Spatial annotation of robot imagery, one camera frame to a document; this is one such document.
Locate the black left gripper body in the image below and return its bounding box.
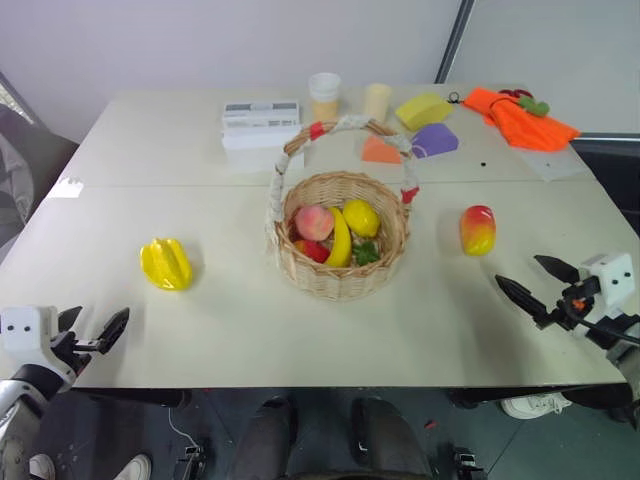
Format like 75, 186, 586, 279
48, 331, 109, 379

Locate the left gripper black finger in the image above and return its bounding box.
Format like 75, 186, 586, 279
58, 305, 84, 333
96, 306, 132, 354

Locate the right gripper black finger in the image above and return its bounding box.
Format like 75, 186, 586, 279
533, 254, 582, 287
494, 273, 554, 329

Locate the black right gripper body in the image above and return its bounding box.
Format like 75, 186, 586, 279
546, 275, 602, 330

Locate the red and yellow mango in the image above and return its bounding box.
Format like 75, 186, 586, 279
459, 204, 498, 258

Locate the yellow starfruit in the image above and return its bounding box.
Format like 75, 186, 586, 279
139, 237, 194, 292

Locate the white sneaker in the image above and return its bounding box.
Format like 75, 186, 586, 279
501, 391, 574, 421
28, 451, 57, 480
111, 453, 153, 480

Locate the orange cloth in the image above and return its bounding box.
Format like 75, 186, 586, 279
461, 86, 582, 152

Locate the dark chair with grey cloth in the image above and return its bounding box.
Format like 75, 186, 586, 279
0, 69, 82, 254

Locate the green leafy sprig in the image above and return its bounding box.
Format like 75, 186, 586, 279
352, 241, 381, 265

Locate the red and green felt toy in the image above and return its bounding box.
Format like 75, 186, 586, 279
498, 87, 550, 118

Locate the purple sponge block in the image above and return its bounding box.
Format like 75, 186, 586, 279
410, 122, 461, 159

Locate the yellow lemon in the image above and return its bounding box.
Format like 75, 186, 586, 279
342, 199, 381, 238

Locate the dark rounded shape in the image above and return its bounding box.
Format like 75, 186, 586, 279
230, 394, 302, 480
348, 396, 432, 480

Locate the yellow banana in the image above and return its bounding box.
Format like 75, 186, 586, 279
323, 206, 354, 268

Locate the orange sponge block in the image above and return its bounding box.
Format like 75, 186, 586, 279
360, 135, 403, 165

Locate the yellow sponge block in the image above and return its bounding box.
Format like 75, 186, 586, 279
395, 92, 454, 133

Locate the red strawberry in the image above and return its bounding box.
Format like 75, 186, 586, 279
293, 239, 332, 264

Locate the pink peach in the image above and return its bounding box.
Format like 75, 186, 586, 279
293, 204, 335, 243

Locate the white box with printed label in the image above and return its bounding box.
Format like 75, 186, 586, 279
220, 100, 307, 174

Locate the cream cylinder cup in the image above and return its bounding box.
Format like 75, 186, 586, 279
363, 82, 393, 124

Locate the clear cup with beige grains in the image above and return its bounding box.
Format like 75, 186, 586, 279
307, 72, 343, 122

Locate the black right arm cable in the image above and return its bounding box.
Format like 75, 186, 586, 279
573, 299, 640, 346

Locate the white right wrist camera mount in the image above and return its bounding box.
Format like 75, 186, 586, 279
578, 252, 637, 307

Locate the white floor cable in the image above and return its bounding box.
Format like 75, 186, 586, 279
166, 406, 202, 452

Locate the wicker basket with handle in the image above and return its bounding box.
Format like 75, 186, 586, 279
264, 114, 422, 302

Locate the grey window frame post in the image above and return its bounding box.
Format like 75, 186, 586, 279
433, 0, 477, 85

